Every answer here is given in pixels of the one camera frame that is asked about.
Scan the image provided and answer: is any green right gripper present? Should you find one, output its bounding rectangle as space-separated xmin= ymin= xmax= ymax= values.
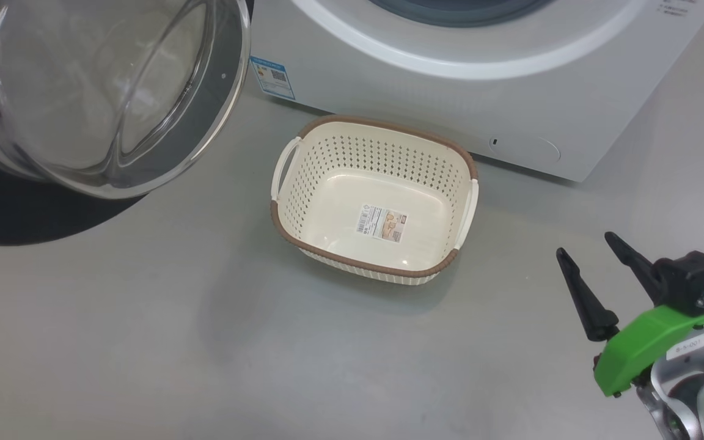
xmin=555 ymin=232 xmax=704 ymax=398

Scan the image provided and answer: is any black-rimmed glass washer door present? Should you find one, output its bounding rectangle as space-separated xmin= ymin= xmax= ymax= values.
xmin=0 ymin=0 xmax=255 ymax=247

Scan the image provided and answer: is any white front-load washing machine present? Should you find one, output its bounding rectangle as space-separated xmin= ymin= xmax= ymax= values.
xmin=248 ymin=0 xmax=704 ymax=183

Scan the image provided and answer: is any round drain filter cover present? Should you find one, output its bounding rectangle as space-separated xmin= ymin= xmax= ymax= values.
xmin=489 ymin=134 xmax=562 ymax=164

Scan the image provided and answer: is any product label in basket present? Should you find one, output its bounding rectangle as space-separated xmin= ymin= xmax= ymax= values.
xmin=356 ymin=203 xmax=409 ymax=244

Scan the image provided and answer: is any cream perforated laundry basket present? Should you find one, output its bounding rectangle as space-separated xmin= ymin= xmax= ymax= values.
xmin=269 ymin=115 xmax=480 ymax=287

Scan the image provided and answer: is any blue energy label sticker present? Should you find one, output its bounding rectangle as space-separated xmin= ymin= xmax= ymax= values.
xmin=249 ymin=56 xmax=297 ymax=101

